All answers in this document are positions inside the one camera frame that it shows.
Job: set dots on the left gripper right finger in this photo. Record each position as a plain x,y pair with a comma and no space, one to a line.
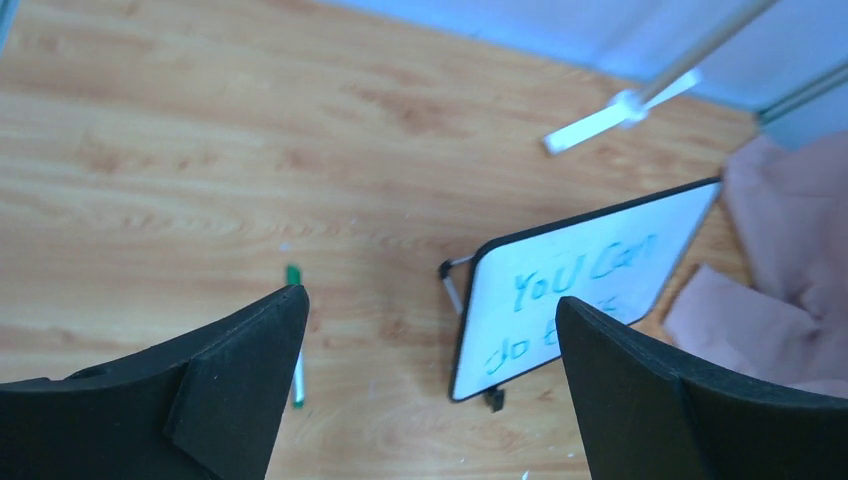
647,410

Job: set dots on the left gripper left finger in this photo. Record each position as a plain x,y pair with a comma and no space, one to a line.
207,404

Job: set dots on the whiteboard marker white body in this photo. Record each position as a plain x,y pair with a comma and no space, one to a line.
299,383

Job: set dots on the small whiteboard black frame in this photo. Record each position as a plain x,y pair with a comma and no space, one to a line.
618,259

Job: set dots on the green marker cap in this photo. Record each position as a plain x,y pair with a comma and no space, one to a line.
293,275

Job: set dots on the pink garment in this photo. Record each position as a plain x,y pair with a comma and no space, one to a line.
789,210

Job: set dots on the metal clothes rack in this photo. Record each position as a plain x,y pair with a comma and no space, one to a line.
630,107

